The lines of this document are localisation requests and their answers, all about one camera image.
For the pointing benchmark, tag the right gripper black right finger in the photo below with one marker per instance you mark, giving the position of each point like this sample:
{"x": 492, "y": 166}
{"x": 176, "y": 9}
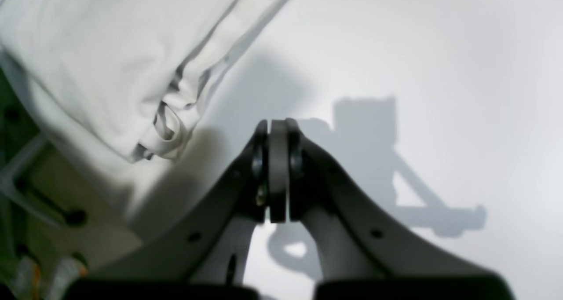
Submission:
{"x": 366, "y": 254}

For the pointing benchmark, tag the light grey T-shirt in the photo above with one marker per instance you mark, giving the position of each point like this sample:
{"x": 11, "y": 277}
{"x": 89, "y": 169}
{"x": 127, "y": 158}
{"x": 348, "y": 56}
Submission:
{"x": 132, "y": 72}

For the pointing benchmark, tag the side right gripper black left finger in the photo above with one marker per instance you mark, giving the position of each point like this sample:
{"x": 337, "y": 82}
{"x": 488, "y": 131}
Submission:
{"x": 203, "y": 256}

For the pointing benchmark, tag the clutter under table edge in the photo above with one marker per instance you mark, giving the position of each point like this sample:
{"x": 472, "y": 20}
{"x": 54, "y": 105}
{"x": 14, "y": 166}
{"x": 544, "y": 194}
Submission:
{"x": 25, "y": 145}

